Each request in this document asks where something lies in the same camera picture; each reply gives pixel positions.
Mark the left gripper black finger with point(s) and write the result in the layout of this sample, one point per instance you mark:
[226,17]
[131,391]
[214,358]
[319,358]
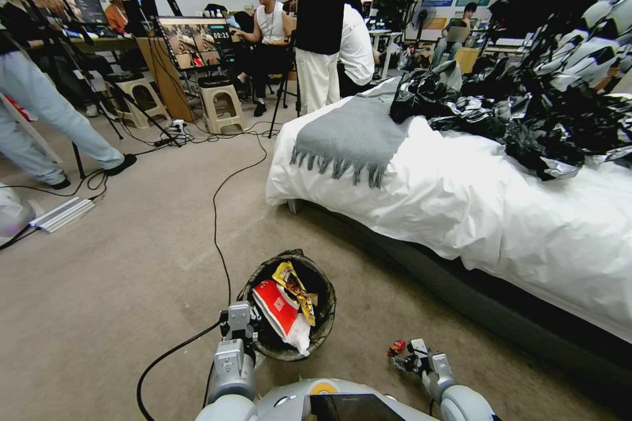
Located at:
[255,310]

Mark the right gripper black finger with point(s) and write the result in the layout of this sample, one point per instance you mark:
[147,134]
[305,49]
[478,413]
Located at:
[402,359]
[406,367]

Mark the small red wrapper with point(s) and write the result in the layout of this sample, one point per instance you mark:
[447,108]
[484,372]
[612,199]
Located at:
[396,347]

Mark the round black-lined trash bin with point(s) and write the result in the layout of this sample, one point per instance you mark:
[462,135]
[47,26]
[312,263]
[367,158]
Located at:
[323,292]

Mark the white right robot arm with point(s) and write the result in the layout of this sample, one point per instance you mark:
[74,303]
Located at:
[456,394]

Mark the crumpled black garbage bag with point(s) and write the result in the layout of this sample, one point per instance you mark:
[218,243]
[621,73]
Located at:
[419,93]

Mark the red and white plastic bag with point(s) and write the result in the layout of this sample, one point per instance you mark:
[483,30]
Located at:
[279,310]

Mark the yellow snack wrapper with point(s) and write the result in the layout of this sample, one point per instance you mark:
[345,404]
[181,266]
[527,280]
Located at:
[296,288]

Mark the white robot front shell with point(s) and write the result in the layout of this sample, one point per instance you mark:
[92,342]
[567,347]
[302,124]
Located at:
[326,403]

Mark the dark grey bed base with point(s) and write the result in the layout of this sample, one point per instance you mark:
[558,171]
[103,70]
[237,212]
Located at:
[494,302]

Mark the white bed duvet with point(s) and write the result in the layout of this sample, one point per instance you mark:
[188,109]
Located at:
[474,204]

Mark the white power strip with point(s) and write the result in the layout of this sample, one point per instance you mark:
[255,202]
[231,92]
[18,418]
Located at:
[175,131]

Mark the grey fringed throw blanket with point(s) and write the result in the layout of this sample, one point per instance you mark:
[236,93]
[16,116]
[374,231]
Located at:
[350,137]

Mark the beige plastic stool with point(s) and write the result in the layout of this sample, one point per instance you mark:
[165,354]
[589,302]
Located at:
[222,103]
[140,98]

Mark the wooden desk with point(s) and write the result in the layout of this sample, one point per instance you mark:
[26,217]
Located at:
[163,75]

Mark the computer monitor with timer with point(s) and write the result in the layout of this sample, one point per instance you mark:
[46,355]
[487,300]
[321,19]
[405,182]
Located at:
[197,43]

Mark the person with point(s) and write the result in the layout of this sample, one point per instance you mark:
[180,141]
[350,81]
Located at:
[318,21]
[452,41]
[116,11]
[356,46]
[269,26]
[44,100]

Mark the black plastic bag pile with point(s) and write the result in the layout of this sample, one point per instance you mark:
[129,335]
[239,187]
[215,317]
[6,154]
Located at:
[553,105]

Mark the black standing fan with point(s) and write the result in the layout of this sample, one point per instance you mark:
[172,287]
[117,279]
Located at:
[423,26]

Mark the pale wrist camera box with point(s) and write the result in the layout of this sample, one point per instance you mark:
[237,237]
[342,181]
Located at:
[239,320]
[419,346]

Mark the black camera tripod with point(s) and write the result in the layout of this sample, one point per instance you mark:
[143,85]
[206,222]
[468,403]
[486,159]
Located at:
[74,70]
[285,90]

